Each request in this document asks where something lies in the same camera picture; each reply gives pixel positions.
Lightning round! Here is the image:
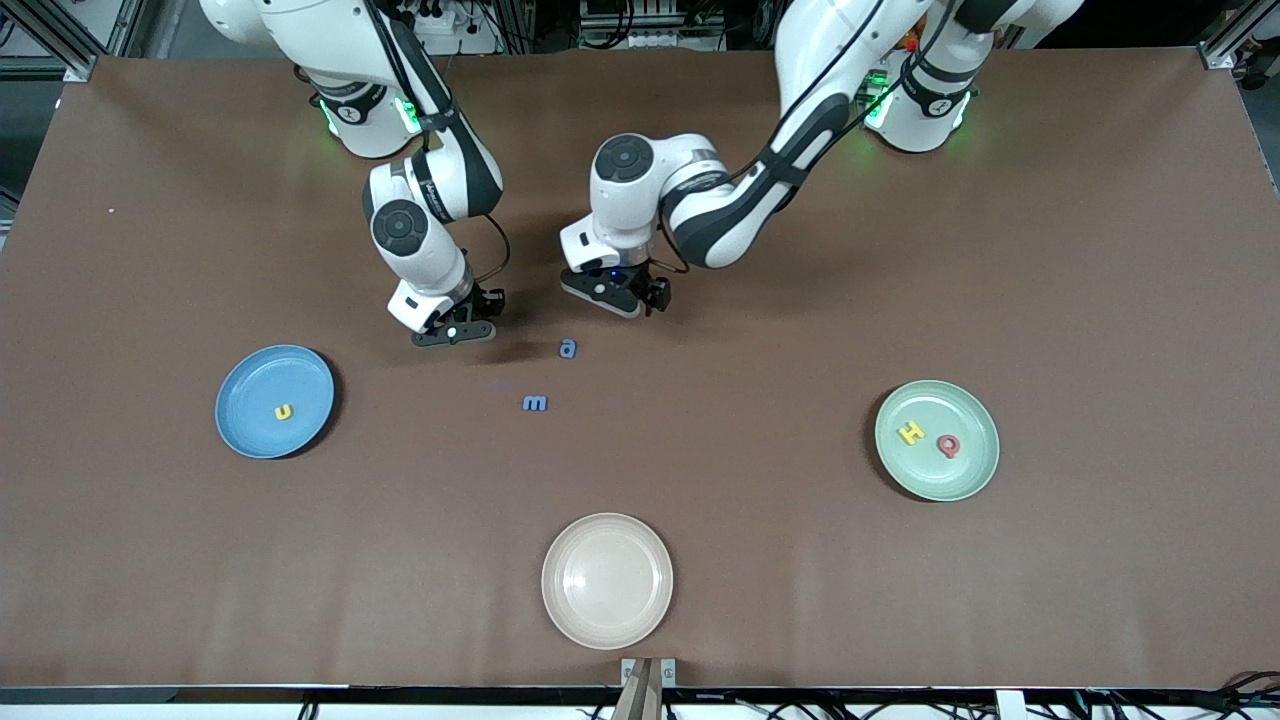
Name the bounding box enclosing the blue round plate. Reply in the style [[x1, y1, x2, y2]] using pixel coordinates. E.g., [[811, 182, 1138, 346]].
[[215, 345, 336, 460]]

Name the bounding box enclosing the white electronics rack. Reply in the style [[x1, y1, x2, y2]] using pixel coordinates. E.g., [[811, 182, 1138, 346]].
[[580, 0, 726, 51]]

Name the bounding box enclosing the white power strip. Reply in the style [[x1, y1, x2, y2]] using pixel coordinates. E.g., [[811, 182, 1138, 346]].
[[410, 0, 471, 31]]

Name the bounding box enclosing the beige round plate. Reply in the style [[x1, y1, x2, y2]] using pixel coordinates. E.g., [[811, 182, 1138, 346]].
[[541, 513, 674, 651]]

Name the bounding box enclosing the green round plate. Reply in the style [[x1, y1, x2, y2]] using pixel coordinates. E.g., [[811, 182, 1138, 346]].
[[875, 380, 1001, 503]]

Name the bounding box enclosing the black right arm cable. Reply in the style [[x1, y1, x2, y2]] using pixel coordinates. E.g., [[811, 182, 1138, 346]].
[[370, 0, 513, 286]]

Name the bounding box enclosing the metal clamp bracket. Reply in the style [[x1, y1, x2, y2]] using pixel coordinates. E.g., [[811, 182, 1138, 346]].
[[620, 657, 677, 691]]

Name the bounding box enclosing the aluminium frame profile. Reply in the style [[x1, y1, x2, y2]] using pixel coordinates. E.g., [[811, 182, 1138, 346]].
[[0, 0, 131, 81], [1200, 0, 1280, 71]]

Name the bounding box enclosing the black floor cable bundle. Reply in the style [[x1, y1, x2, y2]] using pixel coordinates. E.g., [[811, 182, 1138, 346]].
[[1190, 670, 1280, 720]]

